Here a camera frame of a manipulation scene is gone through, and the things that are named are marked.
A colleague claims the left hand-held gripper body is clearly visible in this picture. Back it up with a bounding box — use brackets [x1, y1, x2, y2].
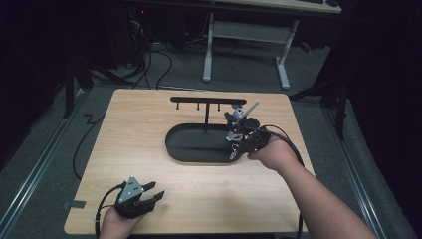
[114, 175, 157, 219]

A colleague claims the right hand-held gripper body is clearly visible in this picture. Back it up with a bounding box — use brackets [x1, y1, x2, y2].
[232, 101, 272, 154]

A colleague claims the black and pink plush toy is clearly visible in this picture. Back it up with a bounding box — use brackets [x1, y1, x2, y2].
[223, 111, 246, 143]

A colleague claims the black hook stand with tray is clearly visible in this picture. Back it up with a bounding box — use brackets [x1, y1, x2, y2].
[164, 96, 248, 164]

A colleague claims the person's right hand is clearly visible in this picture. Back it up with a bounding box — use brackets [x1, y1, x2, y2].
[247, 135, 301, 176]

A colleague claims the person's left hand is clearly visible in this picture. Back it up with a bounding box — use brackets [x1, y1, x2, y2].
[99, 207, 143, 239]

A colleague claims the grey tape strip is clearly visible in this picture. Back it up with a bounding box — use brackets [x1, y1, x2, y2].
[62, 199, 87, 210]

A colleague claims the black metal stand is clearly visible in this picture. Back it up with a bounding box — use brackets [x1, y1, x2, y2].
[288, 76, 350, 141]
[62, 56, 134, 120]

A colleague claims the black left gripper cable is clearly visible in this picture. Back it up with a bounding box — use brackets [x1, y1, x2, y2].
[95, 183, 127, 239]

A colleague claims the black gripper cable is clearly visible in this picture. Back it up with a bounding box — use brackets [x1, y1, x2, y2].
[253, 124, 306, 239]
[95, 183, 127, 239]

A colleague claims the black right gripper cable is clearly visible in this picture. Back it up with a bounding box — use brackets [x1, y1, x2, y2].
[253, 124, 306, 239]

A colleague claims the thin black floor cable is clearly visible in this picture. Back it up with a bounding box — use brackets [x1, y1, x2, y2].
[72, 114, 106, 181]

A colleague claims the grey metal frame desk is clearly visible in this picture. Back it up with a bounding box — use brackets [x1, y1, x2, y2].
[202, 0, 342, 91]

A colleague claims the metal floor rail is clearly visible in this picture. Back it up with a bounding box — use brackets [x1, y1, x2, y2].
[0, 89, 88, 233]
[321, 107, 388, 239]

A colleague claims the bundle of black cables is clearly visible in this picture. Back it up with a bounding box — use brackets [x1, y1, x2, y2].
[125, 41, 174, 91]

